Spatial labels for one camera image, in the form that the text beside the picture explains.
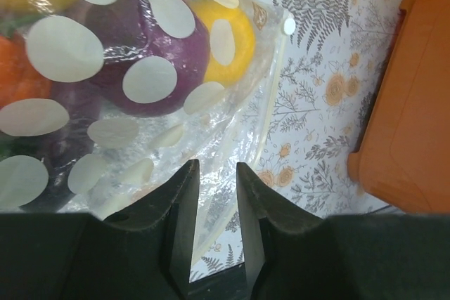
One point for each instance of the clear dotted zip bag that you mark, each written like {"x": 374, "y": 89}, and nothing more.
{"x": 103, "y": 100}

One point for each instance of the fake orange carrot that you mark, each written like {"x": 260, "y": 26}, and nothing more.
{"x": 19, "y": 80}

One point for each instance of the fake purple onion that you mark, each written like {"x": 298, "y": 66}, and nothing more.
{"x": 146, "y": 72}

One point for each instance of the fake yellow fruit in bag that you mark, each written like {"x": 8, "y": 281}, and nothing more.
{"x": 232, "y": 41}

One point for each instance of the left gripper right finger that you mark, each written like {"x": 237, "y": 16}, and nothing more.
{"x": 287, "y": 250}

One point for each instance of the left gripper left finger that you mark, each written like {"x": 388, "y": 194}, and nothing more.
{"x": 152, "y": 241}

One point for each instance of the orange plastic basin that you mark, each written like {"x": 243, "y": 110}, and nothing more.
{"x": 404, "y": 154}

